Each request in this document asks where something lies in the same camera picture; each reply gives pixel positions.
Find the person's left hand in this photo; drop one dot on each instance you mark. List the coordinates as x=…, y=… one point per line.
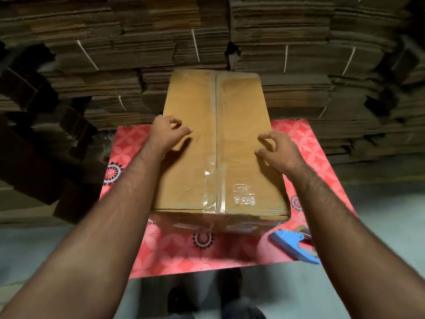
x=162, y=137

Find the person's right hand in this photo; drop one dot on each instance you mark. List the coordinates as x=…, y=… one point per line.
x=284, y=154

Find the person's left thumb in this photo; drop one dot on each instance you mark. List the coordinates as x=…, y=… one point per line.
x=183, y=133

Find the person's right thumb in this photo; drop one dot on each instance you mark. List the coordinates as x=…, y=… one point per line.
x=264, y=153

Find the person's left forearm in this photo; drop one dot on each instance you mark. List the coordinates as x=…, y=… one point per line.
x=99, y=229

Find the person's right forearm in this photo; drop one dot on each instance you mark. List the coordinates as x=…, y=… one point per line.
x=348, y=235

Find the taped brown cardboard box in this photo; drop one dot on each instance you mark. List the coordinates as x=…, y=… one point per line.
x=219, y=106

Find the blue tape dispenser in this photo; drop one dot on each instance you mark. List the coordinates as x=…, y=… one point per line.
x=287, y=240

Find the red patterned table cloth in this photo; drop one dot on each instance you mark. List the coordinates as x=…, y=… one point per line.
x=172, y=255

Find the stack of flattened cardboard sheets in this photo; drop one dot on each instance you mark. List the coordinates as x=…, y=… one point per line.
x=298, y=29

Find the pile of dark cardboard pieces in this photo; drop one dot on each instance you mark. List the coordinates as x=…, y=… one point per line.
x=36, y=156

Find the person's grey trouser leg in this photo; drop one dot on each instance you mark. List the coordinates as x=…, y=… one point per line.
x=242, y=310

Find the person's black shoe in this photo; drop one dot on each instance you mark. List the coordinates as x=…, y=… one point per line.
x=179, y=300

